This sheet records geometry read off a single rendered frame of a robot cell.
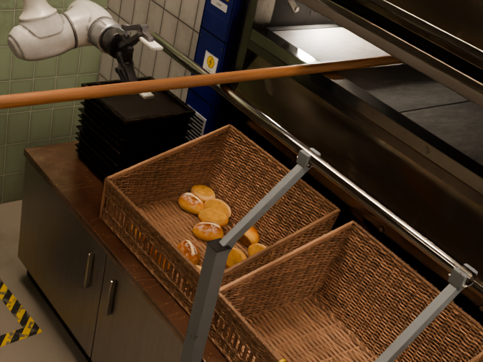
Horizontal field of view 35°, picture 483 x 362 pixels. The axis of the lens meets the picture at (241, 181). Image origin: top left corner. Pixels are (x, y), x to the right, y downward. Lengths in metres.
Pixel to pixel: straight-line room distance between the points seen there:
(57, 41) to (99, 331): 0.96
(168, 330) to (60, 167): 0.81
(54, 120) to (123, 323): 1.29
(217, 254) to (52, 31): 0.77
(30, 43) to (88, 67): 1.26
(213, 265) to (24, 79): 1.67
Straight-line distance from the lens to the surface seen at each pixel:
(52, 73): 3.30
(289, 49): 2.41
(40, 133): 3.42
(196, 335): 1.95
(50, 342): 2.86
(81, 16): 2.18
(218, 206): 2.52
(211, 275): 1.82
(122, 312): 2.38
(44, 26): 2.13
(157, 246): 2.21
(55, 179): 2.64
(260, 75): 2.12
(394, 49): 1.91
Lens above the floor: 1.98
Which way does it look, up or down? 30 degrees down
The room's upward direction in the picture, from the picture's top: 14 degrees clockwise
